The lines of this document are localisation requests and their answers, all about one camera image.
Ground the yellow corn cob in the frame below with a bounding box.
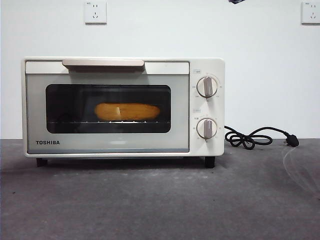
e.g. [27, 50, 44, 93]
[94, 102, 161, 122]

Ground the glass oven door with handle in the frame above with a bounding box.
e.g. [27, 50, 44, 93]
[25, 58, 190, 154]

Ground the cream Toshiba toaster oven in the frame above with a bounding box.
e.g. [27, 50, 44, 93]
[21, 56, 225, 168]

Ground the cream temperature knob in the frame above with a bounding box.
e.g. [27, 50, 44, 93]
[196, 76, 218, 99]

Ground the cream timer knob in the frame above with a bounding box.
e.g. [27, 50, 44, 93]
[196, 118, 218, 140]

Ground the white wall socket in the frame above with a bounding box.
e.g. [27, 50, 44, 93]
[301, 1, 320, 26]
[84, 1, 108, 25]

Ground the black oven power cable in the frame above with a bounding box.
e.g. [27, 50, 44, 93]
[224, 125, 300, 150]

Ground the metal wire oven rack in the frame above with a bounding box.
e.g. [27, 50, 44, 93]
[47, 119, 171, 125]

